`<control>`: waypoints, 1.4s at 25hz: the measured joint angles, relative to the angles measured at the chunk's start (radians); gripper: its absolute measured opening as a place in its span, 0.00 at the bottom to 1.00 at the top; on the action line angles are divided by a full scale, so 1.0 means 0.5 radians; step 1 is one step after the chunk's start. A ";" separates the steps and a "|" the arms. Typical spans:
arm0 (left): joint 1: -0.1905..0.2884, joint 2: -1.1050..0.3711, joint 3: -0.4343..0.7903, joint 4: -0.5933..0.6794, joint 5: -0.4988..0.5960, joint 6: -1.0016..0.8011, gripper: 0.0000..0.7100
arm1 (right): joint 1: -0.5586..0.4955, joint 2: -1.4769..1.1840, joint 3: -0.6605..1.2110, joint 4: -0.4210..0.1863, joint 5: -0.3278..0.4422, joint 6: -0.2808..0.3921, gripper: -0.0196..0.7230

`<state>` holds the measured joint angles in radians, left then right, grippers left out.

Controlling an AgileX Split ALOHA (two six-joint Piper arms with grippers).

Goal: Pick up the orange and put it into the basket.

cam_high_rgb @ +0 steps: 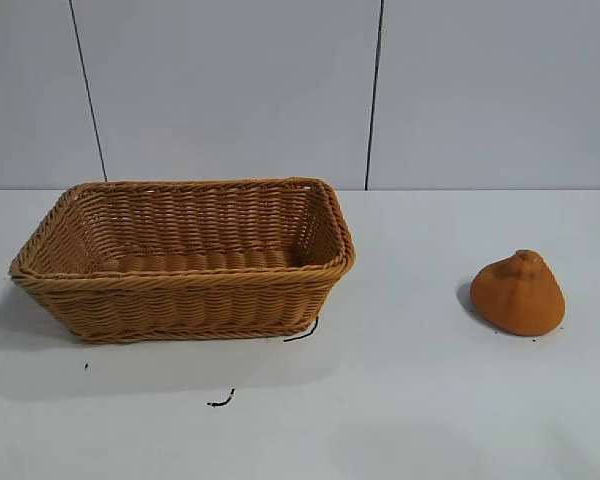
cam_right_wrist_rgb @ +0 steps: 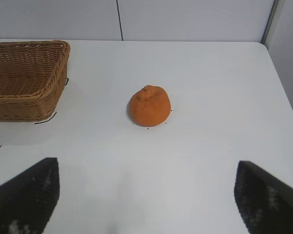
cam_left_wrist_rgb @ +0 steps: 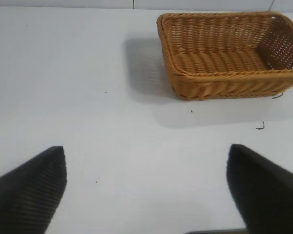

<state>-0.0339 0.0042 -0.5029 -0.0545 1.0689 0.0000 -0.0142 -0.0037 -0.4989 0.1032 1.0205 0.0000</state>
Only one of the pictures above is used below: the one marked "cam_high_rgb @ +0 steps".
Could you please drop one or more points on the orange fruit with knob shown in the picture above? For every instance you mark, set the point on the orange fruit with knob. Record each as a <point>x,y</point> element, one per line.
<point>517,300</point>

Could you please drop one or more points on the brown woven wicker basket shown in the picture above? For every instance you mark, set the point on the brown woven wicker basket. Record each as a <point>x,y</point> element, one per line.
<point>180,300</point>

